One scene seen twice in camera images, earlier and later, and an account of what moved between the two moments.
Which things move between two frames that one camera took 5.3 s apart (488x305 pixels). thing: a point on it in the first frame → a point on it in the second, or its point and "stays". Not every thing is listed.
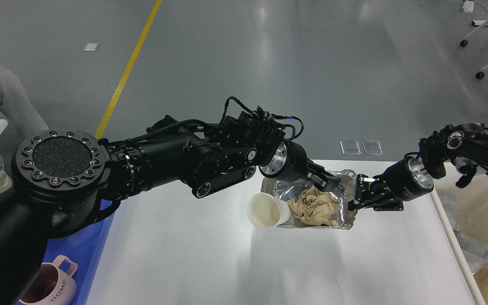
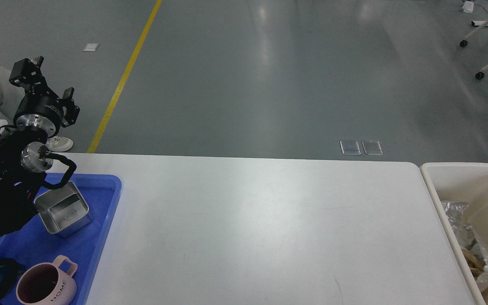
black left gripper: x=289 y=163 → x=41 y=109
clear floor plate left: x=350 y=148 stays
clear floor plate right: x=372 y=147 stays
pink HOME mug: x=53 y=284 stays
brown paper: x=314 y=206 → x=476 y=262
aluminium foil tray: x=288 y=189 → x=468 y=238
